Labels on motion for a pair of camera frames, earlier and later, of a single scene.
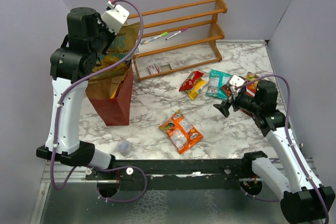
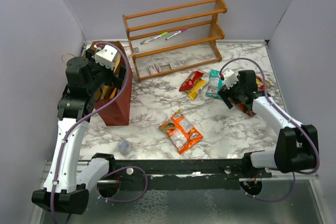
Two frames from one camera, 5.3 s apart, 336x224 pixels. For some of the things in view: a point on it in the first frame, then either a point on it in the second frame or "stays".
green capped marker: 151,39 stays
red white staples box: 154,69 stays
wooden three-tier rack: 179,38 stays
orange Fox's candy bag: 182,134 stays
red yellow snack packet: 193,84 stays
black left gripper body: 102,42 to 102,75
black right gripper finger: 229,87 to 224,93
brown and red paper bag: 111,95 stays
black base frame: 175,174 stays
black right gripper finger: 224,107 to 224,96
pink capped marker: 181,30 stays
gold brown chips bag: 121,49 to 107,92
